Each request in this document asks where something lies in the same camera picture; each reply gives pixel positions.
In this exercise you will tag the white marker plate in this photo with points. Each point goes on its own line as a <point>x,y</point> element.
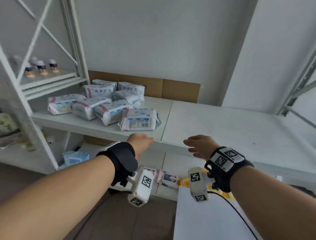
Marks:
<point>108,147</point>
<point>223,158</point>

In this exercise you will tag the person's right forearm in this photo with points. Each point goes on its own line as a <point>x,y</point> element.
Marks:
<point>271,210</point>

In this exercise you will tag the person's left forearm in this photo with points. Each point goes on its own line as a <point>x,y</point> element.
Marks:
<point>54,197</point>

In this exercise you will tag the small white bottle navy label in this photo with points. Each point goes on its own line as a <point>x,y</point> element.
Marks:
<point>33,60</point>
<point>29,70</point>
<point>42,68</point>

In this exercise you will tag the brown cardboard sheet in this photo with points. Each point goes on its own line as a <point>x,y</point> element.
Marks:
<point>96,141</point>
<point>180,90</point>

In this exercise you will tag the person's left hand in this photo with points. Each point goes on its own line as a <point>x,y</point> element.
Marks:
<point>139,144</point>

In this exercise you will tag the white metal shelf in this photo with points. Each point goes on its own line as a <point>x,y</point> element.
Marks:
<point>222,128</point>
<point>49,84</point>

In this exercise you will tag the light blue wipes pack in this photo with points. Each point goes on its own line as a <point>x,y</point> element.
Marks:
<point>74,158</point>

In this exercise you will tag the orange-label bottles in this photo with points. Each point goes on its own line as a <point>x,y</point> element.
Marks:
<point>53,65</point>

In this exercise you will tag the person's right hand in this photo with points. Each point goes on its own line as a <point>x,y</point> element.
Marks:
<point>205,147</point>

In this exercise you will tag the white blue ABC packs group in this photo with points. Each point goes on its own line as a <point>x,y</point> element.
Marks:
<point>111,113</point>

